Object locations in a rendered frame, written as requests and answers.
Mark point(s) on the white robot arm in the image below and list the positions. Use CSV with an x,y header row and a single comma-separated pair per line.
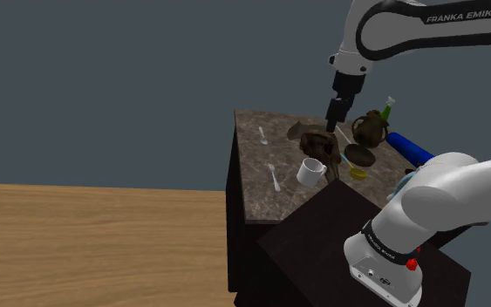
x,y
430,191

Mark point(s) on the silver fork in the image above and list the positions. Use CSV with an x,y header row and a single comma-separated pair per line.
x,y
274,178

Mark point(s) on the thin white stick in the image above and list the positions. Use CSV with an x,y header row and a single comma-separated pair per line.
x,y
343,135

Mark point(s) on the white mug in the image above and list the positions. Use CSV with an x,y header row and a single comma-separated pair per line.
x,y
310,173

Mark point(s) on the blue cylinder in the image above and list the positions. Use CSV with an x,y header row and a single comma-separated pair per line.
x,y
408,147

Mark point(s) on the dark brown bowl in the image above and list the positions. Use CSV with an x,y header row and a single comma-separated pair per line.
x,y
360,156

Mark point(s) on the dark cabinet with marble top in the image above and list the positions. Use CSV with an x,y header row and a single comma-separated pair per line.
x,y
266,191

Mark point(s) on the light blue object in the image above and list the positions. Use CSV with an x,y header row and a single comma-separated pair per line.
x,y
399,187

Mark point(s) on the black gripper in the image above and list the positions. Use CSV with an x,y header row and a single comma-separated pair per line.
x,y
348,85

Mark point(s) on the small silver spoon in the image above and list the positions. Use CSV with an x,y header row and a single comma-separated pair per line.
x,y
263,138

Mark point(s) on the dark robot stand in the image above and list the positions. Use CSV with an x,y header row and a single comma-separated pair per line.
x,y
313,238

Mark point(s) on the flat brown piece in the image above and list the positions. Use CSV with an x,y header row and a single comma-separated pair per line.
x,y
297,130

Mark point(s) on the green spray bottle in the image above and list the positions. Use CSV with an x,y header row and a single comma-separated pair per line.
x,y
386,111

